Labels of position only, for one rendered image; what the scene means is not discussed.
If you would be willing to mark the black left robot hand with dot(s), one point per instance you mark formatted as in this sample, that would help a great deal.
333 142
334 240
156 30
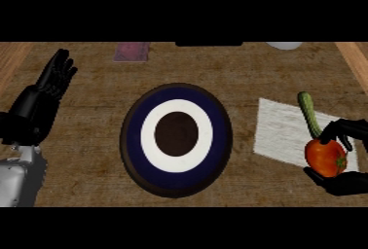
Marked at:
43 94

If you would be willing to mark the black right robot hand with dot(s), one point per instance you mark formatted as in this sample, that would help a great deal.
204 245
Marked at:
348 184

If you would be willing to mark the red tomato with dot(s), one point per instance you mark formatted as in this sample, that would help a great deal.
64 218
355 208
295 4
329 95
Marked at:
326 157

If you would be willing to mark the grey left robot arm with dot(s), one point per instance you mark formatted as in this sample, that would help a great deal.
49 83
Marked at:
17 176

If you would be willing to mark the white placemat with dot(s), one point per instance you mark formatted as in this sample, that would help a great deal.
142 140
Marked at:
283 133

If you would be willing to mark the blue white brown plate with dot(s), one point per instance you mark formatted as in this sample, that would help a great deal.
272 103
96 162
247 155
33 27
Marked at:
176 140

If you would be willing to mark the pink box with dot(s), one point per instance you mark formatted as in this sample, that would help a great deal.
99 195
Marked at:
130 52

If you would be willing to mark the green cucumber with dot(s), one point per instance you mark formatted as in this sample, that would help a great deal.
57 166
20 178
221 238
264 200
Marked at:
309 112

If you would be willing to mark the black appliance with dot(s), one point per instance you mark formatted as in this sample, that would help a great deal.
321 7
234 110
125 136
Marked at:
209 43

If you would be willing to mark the white bowl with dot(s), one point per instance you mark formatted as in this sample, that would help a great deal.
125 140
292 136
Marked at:
284 45

